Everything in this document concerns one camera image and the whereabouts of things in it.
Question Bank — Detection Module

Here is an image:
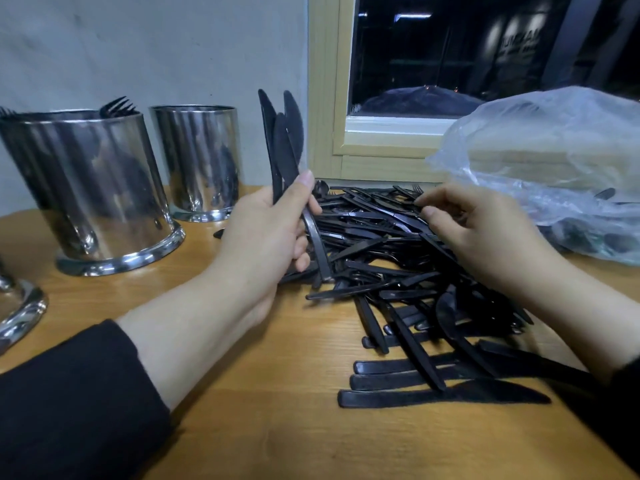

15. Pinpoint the person's right hand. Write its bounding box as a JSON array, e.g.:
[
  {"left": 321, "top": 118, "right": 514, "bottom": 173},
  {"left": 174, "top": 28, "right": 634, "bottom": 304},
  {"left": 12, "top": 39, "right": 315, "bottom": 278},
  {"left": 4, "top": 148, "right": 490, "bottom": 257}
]
[{"left": 415, "top": 181, "right": 561, "bottom": 306}]

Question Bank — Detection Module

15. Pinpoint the person's left hand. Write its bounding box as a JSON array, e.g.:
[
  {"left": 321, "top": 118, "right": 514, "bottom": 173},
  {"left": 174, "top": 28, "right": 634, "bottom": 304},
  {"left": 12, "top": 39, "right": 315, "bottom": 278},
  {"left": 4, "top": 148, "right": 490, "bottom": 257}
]
[{"left": 205, "top": 171, "right": 323, "bottom": 326}]

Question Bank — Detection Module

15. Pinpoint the pile of black plastic cutlery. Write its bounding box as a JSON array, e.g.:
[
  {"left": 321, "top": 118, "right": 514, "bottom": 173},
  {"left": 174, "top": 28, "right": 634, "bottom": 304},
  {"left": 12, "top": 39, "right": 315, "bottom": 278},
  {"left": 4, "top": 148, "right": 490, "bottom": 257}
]
[{"left": 213, "top": 183, "right": 640, "bottom": 391}]

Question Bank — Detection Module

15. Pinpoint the bundle of black cutlery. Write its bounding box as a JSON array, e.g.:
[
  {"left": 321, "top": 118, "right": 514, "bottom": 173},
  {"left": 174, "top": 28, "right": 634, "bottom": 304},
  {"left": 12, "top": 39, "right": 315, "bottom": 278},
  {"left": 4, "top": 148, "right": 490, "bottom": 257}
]
[
  {"left": 272, "top": 113, "right": 299, "bottom": 196},
  {"left": 338, "top": 377, "right": 552, "bottom": 409}
]

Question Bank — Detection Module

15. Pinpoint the bunch of black cutlery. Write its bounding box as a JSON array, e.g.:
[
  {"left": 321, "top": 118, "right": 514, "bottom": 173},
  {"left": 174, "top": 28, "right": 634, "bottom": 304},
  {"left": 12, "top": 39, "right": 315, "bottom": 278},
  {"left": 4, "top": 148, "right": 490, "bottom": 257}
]
[{"left": 283, "top": 91, "right": 333, "bottom": 286}]

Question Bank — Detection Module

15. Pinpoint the person's right forearm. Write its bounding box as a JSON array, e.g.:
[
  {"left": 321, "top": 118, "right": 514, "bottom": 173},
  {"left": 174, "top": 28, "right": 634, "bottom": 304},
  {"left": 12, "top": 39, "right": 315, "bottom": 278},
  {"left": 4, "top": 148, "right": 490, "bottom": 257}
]
[{"left": 530, "top": 259, "right": 640, "bottom": 476}]

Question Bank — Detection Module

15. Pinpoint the person's left forearm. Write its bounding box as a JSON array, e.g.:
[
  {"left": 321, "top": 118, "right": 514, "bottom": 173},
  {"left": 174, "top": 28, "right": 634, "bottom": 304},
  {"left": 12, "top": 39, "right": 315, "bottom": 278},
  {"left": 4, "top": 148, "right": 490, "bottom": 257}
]
[{"left": 0, "top": 285, "right": 266, "bottom": 480}]

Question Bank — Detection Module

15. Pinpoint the clear plastic bag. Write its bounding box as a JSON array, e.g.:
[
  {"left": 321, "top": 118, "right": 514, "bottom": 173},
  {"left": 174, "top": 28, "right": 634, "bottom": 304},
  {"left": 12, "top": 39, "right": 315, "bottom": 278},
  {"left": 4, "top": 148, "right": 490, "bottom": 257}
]
[{"left": 428, "top": 87, "right": 640, "bottom": 266}]

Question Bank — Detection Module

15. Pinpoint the dark parked car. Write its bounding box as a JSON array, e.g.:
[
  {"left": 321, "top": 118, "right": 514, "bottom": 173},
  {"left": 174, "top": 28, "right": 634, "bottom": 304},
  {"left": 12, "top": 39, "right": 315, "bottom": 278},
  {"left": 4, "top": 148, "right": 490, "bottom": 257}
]
[{"left": 355, "top": 87, "right": 486, "bottom": 118}]

